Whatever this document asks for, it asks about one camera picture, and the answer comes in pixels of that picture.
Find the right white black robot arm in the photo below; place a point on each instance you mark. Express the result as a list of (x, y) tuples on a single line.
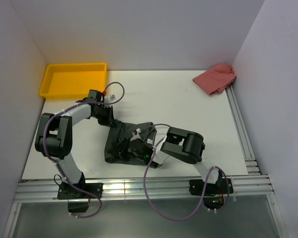
[(183, 145)]

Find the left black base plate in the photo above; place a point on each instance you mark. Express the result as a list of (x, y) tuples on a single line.
[(66, 192)]

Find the right side aluminium rail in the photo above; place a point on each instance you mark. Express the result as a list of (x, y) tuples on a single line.
[(249, 157)]

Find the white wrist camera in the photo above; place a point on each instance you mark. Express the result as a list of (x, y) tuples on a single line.
[(136, 134), (109, 98)]

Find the folded pink t-shirt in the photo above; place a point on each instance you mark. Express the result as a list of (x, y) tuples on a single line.
[(216, 79)]

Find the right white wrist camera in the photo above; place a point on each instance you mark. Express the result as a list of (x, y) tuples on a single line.
[(136, 134)]

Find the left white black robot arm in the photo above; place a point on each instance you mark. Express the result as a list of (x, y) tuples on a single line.
[(54, 138)]

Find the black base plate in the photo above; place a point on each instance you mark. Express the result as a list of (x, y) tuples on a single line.
[(66, 192), (196, 187)]

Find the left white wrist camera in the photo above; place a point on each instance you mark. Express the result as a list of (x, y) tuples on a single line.
[(109, 98)]

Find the dark green t-shirt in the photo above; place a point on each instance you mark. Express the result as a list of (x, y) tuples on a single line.
[(122, 132)]

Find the yellow plastic tray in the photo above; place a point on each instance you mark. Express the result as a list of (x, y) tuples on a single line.
[(64, 81)]

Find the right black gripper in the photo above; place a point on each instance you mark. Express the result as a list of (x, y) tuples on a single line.
[(122, 152)]

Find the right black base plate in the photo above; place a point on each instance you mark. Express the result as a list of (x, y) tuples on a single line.
[(196, 187)]

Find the front aluminium rail frame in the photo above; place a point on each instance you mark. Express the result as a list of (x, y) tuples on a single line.
[(36, 191)]

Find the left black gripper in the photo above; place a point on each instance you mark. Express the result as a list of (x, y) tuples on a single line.
[(110, 117)]

